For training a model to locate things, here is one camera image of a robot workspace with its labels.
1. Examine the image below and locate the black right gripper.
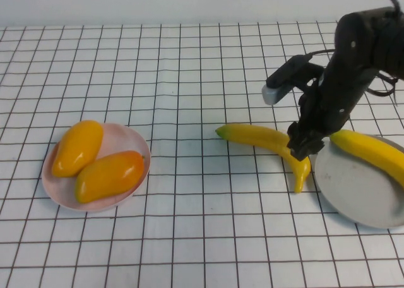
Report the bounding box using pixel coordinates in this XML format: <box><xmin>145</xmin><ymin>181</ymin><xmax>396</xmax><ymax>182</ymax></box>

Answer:
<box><xmin>286</xmin><ymin>57</ymin><xmax>378</xmax><ymax>162</ymax></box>

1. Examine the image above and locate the yellow plastic banana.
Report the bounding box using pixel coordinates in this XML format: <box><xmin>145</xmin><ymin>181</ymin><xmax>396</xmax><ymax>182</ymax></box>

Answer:
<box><xmin>329</xmin><ymin>129</ymin><xmax>404</xmax><ymax>189</ymax></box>
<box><xmin>215</xmin><ymin>123</ymin><xmax>312</xmax><ymax>194</ymax></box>

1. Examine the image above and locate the orange mango with green tip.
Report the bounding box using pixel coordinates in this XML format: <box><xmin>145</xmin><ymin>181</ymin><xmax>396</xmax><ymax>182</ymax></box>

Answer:
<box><xmin>74</xmin><ymin>150</ymin><xmax>146</xmax><ymax>205</ymax></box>

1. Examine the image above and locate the orange yellow mango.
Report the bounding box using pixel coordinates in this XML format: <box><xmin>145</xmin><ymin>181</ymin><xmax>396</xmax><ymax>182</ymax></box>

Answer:
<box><xmin>51</xmin><ymin>119</ymin><xmax>104</xmax><ymax>179</ymax></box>

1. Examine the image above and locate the grey round plate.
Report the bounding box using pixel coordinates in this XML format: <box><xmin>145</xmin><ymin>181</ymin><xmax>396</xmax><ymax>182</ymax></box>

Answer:
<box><xmin>314</xmin><ymin>133</ymin><xmax>404</xmax><ymax>230</ymax></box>

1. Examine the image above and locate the pink round plate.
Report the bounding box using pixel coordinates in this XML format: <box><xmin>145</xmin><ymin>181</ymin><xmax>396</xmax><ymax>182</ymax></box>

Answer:
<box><xmin>41</xmin><ymin>123</ymin><xmax>152</xmax><ymax>213</ymax></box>

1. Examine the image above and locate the white grid tablecloth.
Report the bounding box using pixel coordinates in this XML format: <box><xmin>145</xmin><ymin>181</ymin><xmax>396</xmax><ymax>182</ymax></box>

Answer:
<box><xmin>0</xmin><ymin>18</ymin><xmax>404</xmax><ymax>288</ymax></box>

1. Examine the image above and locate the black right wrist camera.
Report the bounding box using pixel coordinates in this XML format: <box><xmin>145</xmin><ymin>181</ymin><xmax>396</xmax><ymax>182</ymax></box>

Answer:
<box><xmin>261</xmin><ymin>54</ymin><xmax>326</xmax><ymax>105</ymax></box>

